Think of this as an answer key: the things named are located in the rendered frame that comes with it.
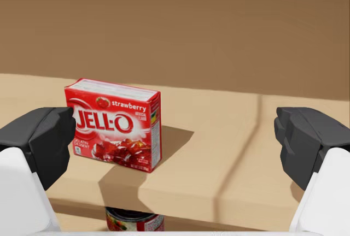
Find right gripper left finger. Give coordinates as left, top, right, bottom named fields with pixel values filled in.
left=0, top=106, right=77, bottom=233

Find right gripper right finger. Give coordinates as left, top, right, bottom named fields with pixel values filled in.
left=273, top=106, right=350, bottom=233

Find red and white can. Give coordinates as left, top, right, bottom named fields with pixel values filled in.
left=104, top=206, right=166, bottom=232

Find red carton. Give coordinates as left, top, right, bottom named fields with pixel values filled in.
left=63, top=77, right=162, bottom=174

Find pale wooden shelf unit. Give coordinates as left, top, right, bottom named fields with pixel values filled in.
left=0, top=0, right=350, bottom=233

